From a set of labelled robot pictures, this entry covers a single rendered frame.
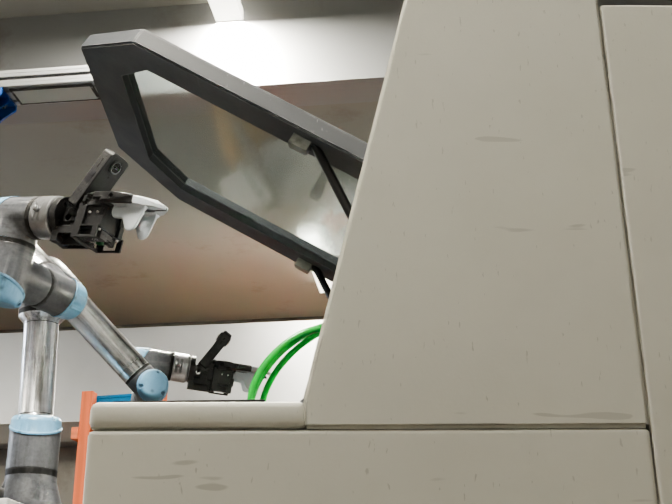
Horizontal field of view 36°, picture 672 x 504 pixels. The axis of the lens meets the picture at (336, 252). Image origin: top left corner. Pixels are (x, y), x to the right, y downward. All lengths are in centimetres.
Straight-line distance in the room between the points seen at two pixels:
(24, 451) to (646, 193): 166
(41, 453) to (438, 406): 152
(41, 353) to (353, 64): 225
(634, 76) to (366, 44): 328
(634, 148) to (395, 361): 38
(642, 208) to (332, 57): 337
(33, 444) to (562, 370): 159
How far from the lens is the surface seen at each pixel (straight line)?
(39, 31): 492
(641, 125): 126
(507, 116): 122
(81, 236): 173
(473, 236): 115
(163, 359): 270
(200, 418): 108
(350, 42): 452
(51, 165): 632
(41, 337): 270
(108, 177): 179
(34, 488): 246
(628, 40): 131
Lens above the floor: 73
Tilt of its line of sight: 22 degrees up
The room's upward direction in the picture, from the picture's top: 1 degrees counter-clockwise
